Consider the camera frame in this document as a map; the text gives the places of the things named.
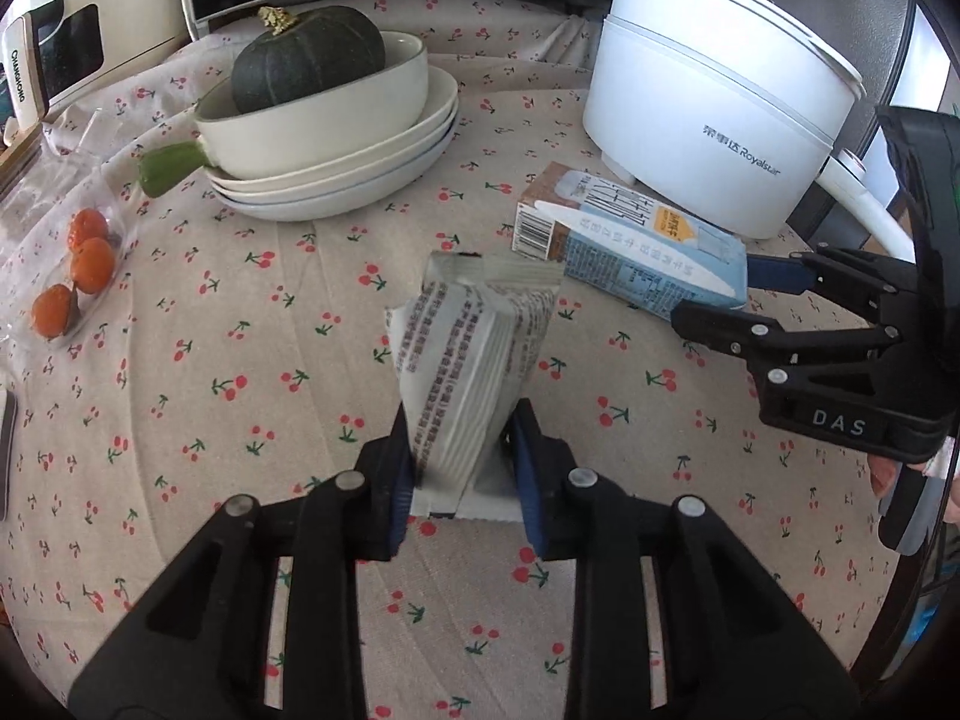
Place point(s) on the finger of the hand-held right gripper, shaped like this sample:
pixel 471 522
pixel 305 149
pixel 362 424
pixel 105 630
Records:
pixel 776 271
pixel 750 334

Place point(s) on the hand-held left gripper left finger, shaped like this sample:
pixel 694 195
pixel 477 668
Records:
pixel 401 495

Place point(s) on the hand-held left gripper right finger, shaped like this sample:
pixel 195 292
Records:
pixel 525 480

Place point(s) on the silver snack wrapper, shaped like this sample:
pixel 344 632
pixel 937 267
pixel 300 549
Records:
pixel 465 360

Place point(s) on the blue and white milk carton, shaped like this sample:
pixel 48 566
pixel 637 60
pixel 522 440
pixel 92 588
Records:
pixel 622 240

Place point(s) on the person's right hand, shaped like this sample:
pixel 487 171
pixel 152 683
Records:
pixel 883 478

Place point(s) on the white electric cooking pot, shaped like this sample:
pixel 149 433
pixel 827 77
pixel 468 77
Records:
pixel 675 127

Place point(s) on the cherry print tablecloth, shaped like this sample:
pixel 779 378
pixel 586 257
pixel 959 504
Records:
pixel 262 330

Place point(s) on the grey refrigerator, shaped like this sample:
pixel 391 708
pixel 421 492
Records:
pixel 862 0

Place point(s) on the small orange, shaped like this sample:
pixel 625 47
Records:
pixel 88 229
pixel 54 311
pixel 94 264

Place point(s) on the clear plastic bag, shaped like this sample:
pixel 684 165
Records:
pixel 112 187

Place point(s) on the dark green kabocha squash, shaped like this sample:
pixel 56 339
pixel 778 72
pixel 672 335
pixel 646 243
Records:
pixel 300 67

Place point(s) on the white countertop appliance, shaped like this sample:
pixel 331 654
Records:
pixel 127 0

